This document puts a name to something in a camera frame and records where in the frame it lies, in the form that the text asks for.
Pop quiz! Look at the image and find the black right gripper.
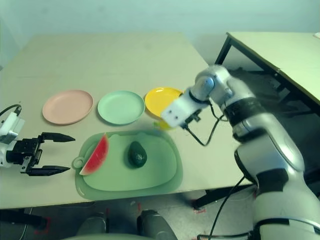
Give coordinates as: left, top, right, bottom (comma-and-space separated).
183, 109, 203, 128

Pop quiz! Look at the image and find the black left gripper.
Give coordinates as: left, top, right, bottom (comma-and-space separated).
6, 131, 76, 177

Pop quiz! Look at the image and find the yellow toy banana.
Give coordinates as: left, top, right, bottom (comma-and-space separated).
152, 118, 176, 132

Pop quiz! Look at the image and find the toy watermelon slice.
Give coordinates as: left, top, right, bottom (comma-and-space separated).
79, 133, 110, 177

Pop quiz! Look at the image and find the dark green toy avocado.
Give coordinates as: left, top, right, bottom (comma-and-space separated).
127, 140, 148, 168

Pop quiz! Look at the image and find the yellow plate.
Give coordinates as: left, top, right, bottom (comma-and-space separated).
144, 86, 185, 120

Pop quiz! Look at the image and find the pink plate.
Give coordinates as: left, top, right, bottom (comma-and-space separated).
41, 89, 94, 126

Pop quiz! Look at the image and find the black table leg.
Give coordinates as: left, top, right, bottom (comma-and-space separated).
192, 183, 256, 210
0, 208, 48, 232

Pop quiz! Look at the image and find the mint green plate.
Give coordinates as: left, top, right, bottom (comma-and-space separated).
97, 90, 146, 126

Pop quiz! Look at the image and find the green cutting board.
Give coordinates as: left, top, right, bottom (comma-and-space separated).
71, 129, 184, 201

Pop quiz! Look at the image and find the grey robot left leg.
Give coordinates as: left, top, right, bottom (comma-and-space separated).
77, 212, 108, 237

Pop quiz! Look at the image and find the grey robot leg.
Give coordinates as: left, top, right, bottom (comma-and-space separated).
77, 212, 108, 237
136, 209, 176, 240

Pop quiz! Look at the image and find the grey robot right leg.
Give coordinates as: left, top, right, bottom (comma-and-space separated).
136, 209, 176, 240

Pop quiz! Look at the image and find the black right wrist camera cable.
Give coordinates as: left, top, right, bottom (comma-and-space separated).
183, 102, 253, 240

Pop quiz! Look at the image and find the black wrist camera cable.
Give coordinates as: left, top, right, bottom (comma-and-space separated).
0, 104, 23, 118
183, 102, 253, 240

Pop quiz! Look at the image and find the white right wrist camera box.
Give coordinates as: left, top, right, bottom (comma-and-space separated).
160, 93, 211, 130

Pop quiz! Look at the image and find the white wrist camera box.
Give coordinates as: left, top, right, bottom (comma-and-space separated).
160, 93, 211, 130
0, 111, 26, 169

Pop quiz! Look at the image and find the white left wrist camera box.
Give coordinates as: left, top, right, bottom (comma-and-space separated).
0, 111, 26, 169

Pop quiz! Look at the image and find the black left wrist camera cable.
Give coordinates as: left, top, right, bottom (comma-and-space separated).
0, 104, 23, 118

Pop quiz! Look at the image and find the beige side table black frame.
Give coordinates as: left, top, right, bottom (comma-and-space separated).
214, 31, 320, 118

